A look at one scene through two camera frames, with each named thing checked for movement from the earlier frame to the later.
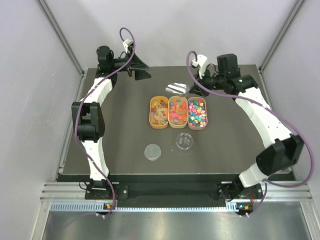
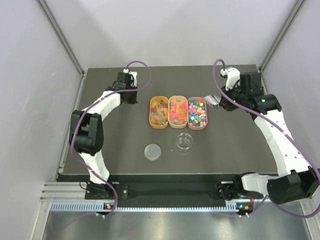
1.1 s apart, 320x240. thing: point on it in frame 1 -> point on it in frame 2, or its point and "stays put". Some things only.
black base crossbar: [168, 191] stays put
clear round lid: [152, 152] stays put
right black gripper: [197, 90] -> [225, 103]
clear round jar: [184, 142] stays put
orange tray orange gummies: [178, 112] stays put
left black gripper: [131, 66] -> [130, 97]
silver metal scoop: [178, 88] -> [214, 99]
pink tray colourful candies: [197, 113] stays put
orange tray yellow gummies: [159, 112] stays put
